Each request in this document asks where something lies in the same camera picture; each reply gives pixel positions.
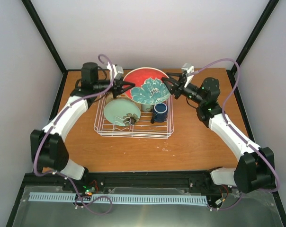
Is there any plain green plate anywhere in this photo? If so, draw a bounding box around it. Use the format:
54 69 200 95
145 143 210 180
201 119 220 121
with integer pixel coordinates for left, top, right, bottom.
103 99 141 126

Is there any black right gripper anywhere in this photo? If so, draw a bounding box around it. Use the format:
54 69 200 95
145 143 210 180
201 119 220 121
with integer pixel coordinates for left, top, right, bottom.
161 73 205 105

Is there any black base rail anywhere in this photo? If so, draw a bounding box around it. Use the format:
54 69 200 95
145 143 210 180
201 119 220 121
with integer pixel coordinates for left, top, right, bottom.
22 172 275 190

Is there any green floral ceramic bowl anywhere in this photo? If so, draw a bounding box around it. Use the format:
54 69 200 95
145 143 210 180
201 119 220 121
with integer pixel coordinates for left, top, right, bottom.
141 104 154 113

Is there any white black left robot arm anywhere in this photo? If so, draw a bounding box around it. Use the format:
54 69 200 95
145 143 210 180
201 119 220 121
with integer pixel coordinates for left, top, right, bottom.
30 62 134 191

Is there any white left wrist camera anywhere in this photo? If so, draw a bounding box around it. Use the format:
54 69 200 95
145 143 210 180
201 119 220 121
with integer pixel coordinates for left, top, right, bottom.
106 62 124 80

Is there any beige bird painted plate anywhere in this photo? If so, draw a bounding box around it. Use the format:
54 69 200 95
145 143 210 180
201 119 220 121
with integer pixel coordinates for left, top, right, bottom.
105 94 125 104

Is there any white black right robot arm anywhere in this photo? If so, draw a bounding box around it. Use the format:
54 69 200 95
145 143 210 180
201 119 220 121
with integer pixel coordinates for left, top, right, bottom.
162 73 277 193

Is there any white wire dish rack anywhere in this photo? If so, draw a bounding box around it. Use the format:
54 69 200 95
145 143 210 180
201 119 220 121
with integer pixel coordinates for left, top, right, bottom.
94 97 174 139

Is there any light blue cable duct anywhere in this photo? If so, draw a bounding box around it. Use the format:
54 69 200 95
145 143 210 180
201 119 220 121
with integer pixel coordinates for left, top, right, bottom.
28 192 208 206

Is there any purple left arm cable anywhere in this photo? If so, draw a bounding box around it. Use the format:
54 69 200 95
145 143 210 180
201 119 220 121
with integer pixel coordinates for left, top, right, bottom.
33 54 115 215

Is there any black enclosure frame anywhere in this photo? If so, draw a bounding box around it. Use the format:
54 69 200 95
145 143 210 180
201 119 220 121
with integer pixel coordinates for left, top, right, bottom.
6 0 286 227

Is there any dark blue ceramic mug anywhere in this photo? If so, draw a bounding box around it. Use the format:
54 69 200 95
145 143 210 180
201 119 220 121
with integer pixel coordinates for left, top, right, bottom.
150 103 168 124

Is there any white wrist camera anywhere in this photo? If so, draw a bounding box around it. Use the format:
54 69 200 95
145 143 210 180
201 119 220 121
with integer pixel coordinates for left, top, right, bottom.
106 62 124 80
181 63 195 87

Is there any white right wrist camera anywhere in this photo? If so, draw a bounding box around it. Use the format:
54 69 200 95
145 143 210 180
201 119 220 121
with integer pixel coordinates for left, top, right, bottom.
181 63 195 87

